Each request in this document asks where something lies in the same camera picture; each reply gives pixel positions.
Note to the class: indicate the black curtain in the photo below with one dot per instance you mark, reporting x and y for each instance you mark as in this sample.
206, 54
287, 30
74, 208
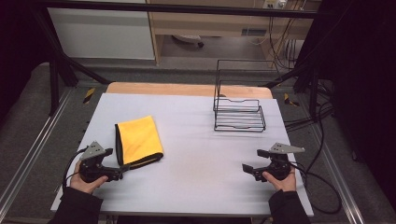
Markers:
364, 93
18, 46

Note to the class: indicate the black metal frame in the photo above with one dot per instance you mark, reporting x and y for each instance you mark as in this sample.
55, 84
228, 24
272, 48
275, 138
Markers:
56, 81

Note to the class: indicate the office chair base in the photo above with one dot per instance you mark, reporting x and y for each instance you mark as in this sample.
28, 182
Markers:
189, 39

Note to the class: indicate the person's left hand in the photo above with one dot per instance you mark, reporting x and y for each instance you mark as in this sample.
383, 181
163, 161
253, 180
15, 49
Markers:
84, 186

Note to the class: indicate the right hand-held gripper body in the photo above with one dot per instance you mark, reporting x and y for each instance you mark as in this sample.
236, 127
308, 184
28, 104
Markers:
280, 165

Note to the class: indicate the white cabinet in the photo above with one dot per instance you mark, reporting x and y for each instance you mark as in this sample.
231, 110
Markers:
99, 34

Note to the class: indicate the light wooden desk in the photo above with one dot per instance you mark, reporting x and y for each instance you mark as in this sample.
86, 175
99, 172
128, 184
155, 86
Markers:
211, 26

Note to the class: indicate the yellow cloth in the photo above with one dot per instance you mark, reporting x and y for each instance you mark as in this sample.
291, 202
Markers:
140, 141

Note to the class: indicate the white table cover sheet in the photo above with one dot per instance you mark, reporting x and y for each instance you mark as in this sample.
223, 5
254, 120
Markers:
193, 161

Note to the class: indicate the aluminium floor rail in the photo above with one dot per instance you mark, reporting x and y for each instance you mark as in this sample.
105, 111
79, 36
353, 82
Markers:
336, 174
34, 149

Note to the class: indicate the person's right hand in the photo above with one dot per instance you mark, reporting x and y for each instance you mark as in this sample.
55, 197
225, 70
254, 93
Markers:
284, 183

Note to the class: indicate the white power strip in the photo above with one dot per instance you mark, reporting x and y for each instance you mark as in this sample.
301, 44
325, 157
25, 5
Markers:
275, 3

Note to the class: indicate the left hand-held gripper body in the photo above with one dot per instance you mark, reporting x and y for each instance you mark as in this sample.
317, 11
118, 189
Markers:
91, 168

